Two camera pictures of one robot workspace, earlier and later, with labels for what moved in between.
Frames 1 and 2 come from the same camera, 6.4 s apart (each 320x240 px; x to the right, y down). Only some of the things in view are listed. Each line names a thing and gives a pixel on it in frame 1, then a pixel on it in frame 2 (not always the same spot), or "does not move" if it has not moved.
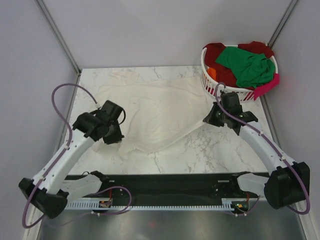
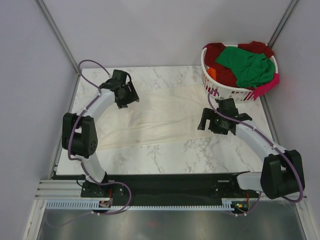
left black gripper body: (114, 134) → (126, 97)
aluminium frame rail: (59, 35) does not move
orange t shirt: (212, 72) does not move
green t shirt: (251, 70) does not move
